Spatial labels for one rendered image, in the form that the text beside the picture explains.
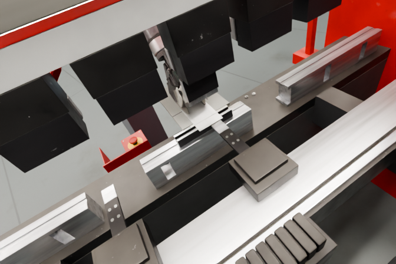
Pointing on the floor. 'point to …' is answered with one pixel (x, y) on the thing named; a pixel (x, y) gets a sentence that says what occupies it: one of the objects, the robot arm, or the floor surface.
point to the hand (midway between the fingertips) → (194, 106)
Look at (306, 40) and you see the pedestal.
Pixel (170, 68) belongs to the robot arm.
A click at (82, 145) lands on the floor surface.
